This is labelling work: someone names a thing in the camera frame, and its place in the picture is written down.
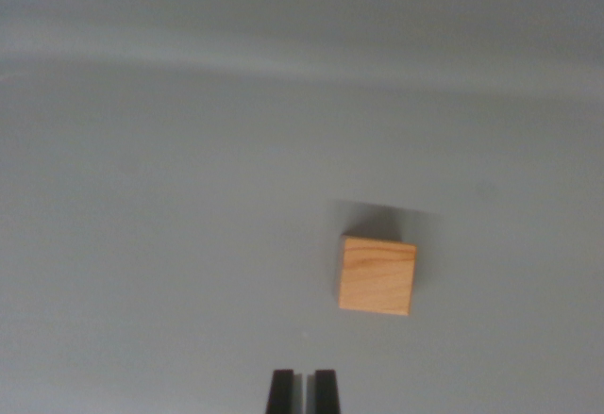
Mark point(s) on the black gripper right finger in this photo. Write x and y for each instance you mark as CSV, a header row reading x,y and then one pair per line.
x,y
326,392

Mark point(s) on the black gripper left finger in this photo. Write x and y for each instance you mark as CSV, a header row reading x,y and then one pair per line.
x,y
282,392

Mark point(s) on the wooden cube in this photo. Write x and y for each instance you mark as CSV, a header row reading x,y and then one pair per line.
x,y
377,277

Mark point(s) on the grey plastic bin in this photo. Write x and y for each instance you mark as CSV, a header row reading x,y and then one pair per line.
x,y
165,173

